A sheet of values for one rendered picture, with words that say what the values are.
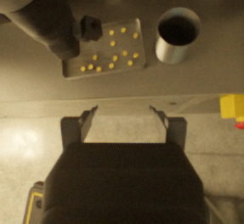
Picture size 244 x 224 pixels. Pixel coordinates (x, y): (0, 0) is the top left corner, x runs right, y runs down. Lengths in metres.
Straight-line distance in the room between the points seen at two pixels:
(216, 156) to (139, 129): 0.52
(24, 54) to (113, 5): 0.27
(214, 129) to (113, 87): 0.96
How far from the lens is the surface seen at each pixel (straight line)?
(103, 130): 1.23
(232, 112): 0.48
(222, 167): 1.32
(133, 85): 0.41
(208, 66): 0.44
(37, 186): 1.08
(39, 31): 0.26
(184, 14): 0.40
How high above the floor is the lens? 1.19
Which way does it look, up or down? 79 degrees down
